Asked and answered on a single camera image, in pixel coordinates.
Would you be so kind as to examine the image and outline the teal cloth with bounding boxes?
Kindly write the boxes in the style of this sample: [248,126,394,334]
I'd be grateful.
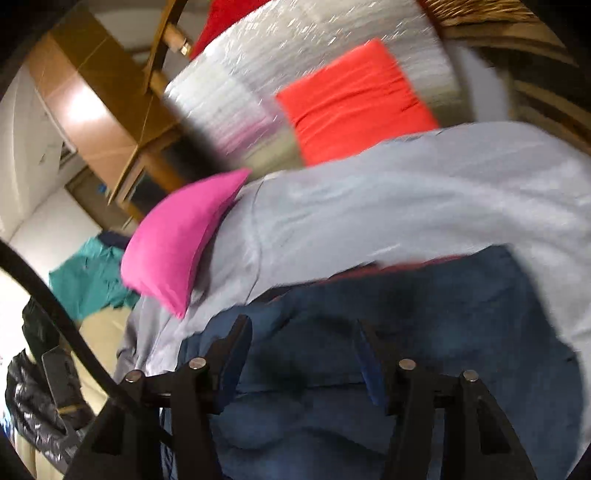
[48,233,141,321]

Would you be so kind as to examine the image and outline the beige mattress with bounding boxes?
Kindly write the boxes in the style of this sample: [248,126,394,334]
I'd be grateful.
[0,268,132,480]

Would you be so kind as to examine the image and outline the pink pillow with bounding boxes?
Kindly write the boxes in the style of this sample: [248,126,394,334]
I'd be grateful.
[121,167,252,320]

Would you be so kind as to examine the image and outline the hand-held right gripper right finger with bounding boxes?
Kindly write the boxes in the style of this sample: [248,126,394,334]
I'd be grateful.
[353,318,539,480]

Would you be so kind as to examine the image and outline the black cable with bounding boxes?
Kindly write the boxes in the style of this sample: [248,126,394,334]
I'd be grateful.
[0,239,178,450]

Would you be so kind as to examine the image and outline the grey bed sheet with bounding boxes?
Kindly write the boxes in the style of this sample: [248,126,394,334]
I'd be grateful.
[113,120,591,480]

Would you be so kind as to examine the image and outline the silver quilted headboard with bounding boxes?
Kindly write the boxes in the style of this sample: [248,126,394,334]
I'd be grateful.
[164,0,455,174]

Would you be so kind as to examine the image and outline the dark wooden nightstand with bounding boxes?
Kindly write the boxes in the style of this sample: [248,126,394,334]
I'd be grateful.
[443,23,591,155]

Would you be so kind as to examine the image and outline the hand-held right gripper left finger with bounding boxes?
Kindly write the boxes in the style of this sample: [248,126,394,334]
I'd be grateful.
[65,315,254,480]

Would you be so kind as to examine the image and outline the dark blue jacket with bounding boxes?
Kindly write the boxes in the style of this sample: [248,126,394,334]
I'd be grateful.
[159,244,585,480]

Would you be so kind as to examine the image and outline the black glossy jacket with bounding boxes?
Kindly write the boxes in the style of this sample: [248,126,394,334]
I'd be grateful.
[4,295,100,469]

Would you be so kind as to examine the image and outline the orange-red pillow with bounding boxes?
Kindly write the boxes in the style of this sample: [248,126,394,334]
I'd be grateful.
[276,39,440,167]

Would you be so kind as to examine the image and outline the wicker basket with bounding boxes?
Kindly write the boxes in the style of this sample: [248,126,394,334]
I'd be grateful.
[420,0,571,29]

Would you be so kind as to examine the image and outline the red cloth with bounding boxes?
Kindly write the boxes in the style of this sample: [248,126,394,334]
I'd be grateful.
[189,0,273,60]

